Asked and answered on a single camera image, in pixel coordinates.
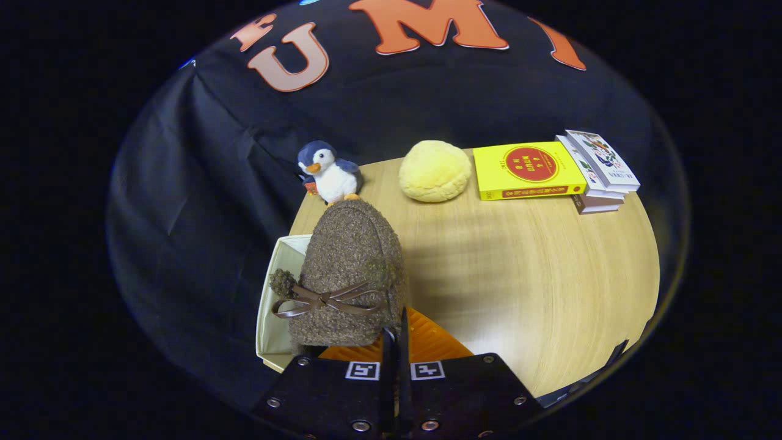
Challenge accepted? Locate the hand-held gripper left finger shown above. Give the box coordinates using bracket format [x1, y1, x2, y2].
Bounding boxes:
[252, 327, 396, 440]

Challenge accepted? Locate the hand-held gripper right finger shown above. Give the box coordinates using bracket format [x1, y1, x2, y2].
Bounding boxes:
[396, 307, 544, 440]

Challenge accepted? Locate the brown fabric storage box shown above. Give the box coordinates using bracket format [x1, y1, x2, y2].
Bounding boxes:
[255, 234, 318, 373]

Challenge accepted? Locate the brown fuzzy slipper shoe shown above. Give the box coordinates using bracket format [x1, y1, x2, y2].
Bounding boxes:
[269, 199, 409, 348]

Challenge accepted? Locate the yellow bun plush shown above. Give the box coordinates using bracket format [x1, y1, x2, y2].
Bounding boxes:
[398, 140, 472, 203]

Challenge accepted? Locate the penguin plush toy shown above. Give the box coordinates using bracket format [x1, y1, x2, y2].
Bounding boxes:
[298, 141, 364, 205]

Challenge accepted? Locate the yellow book red label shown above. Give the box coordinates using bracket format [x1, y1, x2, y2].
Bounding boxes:
[472, 141, 588, 202]

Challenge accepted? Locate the brown spine book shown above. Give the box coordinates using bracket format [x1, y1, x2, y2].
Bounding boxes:
[571, 194, 621, 215]

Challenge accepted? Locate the black backdrop cloth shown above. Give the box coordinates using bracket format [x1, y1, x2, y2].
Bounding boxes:
[107, 0, 691, 410]

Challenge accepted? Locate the white illustrated cover book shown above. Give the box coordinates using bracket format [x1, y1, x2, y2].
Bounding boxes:
[565, 130, 641, 194]

